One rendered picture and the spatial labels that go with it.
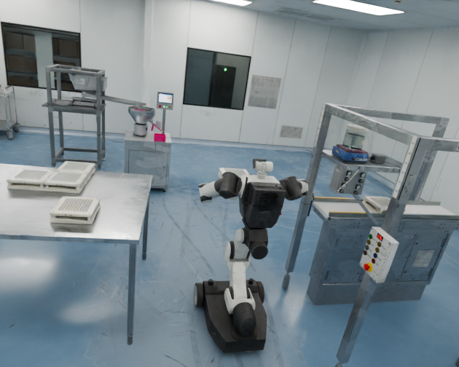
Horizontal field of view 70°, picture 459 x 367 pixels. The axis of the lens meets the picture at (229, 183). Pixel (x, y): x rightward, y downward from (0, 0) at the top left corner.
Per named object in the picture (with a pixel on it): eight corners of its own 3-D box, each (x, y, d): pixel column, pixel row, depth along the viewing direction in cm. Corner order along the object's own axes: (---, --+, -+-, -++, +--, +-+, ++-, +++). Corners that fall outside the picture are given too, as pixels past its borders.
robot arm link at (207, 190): (194, 203, 229) (216, 196, 213) (191, 186, 231) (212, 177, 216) (207, 202, 237) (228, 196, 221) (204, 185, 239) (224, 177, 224)
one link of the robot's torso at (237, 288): (253, 306, 251) (253, 243, 257) (227, 307, 246) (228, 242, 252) (246, 301, 266) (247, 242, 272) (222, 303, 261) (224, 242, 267)
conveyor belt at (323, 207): (326, 221, 259) (327, 215, 257) (312, 206, 282) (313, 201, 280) (462, 223, 292) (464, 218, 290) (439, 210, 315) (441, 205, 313)
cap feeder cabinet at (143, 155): (123, 191, 465) (124, 140, 437) (125, 177, 516) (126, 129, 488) (168, 193, 481) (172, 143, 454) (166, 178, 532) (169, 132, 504)
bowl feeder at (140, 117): (127, 137, 452) (127, 109, 439) (128, 130, 484) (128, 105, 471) (162, 139, 465) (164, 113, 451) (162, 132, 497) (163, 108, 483)
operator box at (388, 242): (376, 283, 181) (390, 242, 171) (358, 264, 196) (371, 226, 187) (385, 282, 182) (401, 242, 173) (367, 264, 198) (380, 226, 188)
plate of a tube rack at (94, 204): (49, 215, 203) (49, 212, 202) (63, 198, 225) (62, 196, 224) (91, 218, 207) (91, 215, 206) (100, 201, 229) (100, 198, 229)
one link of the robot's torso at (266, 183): (287, 235, 213) (298, 184, 201) (236, 234, 205) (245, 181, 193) (272, 214, 240) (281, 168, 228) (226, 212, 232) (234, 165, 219)
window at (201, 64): (182, 104, 714) (187, 46, 672) (182, 104, 715) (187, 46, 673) (242, 110, 750) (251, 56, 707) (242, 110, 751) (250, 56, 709)
